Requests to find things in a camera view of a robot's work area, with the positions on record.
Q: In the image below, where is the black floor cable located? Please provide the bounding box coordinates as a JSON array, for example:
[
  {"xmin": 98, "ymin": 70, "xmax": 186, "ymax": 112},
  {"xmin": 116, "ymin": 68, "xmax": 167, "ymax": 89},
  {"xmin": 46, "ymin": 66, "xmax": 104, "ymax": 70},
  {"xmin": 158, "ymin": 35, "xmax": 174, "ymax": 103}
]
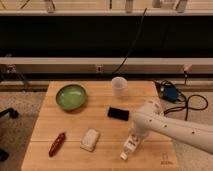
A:
[{"xmin": 154, "ymin": 79, "xmax": 210, "ymax": 125}]

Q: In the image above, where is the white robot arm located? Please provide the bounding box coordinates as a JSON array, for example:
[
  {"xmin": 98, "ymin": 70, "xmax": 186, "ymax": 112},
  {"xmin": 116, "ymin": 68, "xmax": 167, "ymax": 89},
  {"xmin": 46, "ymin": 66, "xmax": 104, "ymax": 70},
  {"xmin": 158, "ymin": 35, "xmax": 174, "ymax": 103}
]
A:
[{"xmin": 132, "ymin": 99, "xmax": 213, "ymax": 154}]

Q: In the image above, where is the black rectangular block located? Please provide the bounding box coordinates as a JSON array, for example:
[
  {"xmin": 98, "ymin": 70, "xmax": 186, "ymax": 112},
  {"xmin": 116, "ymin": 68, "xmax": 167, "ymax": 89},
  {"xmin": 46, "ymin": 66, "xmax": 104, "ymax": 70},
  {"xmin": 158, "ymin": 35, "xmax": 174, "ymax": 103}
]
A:
[{"xmin": 107, "ymin": 107, "xmax": 129, "ymax": 121}]

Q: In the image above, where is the clear plastic cup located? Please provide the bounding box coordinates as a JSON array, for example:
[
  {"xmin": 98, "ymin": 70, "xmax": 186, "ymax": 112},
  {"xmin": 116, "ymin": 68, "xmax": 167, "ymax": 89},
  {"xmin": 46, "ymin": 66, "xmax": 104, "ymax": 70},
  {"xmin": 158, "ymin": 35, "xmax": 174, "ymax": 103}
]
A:
[{"xmin": 111, "ymin": 77, "xmax": 127, "ymax": 97}]

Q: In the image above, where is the black chair base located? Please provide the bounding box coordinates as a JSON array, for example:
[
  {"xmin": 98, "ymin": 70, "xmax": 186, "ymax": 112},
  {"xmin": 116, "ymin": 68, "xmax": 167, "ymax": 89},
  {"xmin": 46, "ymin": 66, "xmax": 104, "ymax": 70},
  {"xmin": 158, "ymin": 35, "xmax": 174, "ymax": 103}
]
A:
[{"xmin": 0, "ymin": 107, "xmax": 20, "ymax": 163}]

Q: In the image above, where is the green ceramic bowl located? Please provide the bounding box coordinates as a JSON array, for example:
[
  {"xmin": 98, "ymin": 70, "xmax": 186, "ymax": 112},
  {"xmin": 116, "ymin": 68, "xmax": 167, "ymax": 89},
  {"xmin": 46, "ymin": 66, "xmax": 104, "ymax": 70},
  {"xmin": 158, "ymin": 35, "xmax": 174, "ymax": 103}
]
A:
[{"xmin": 56, "ymin": 84, "xmax": 87, "ymax": 111}]

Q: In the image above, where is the blue power adapter box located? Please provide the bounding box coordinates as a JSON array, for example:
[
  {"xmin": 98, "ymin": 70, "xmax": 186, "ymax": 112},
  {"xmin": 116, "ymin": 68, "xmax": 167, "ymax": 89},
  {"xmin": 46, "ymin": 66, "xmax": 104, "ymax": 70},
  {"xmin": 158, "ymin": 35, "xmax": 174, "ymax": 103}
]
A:
[{"xmin": 162, "ymin": 86, "xmax": 178, "ymax": 103}]

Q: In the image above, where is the black hanging cable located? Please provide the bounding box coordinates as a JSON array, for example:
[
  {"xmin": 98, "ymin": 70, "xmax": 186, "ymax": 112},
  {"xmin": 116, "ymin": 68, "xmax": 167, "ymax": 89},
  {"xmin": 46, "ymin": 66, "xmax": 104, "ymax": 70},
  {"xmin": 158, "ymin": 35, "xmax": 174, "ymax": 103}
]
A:
[{"xmin": 111, "ymin": 7, "xmax": 148, "ymax": 75}]

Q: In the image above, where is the red brown chili toy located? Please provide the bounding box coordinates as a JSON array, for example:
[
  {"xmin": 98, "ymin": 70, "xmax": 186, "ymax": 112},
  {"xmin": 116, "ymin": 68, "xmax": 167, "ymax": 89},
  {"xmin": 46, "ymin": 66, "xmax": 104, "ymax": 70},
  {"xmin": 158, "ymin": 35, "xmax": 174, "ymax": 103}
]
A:
[{"xmin": 49, "ymin": 132, "xmax": 66, "ymax": 157}]

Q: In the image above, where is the clear plastic bottle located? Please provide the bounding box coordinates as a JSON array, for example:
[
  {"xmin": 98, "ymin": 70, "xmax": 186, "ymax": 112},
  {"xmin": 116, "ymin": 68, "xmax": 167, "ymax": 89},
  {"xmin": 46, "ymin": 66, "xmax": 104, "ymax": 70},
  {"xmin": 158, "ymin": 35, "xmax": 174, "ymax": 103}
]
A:
[{"xmin": 120, "ymin": 132, "xmax": 141, "ymax": 161}]

